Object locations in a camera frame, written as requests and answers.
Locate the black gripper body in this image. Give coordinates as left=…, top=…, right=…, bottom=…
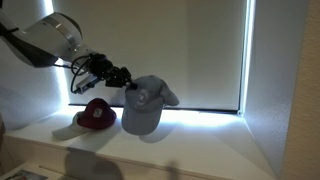
left=88, top=53, right=133, bottom=89

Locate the grey baseball cap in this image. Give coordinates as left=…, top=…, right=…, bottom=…
left=120, top=75, right=180, bottom=136

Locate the red and white baseball cap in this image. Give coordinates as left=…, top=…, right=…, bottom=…
left=51, top=97, right=118, bottom=141

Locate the black blind bottom bar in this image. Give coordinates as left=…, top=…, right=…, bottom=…
left=68, top=103, right=242, bottom=115

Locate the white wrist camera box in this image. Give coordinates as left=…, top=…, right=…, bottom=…
left=73, top=73, right=101, bottom=95

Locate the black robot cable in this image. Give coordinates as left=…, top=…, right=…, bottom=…
left=69, top=54, right=94, bottom=94

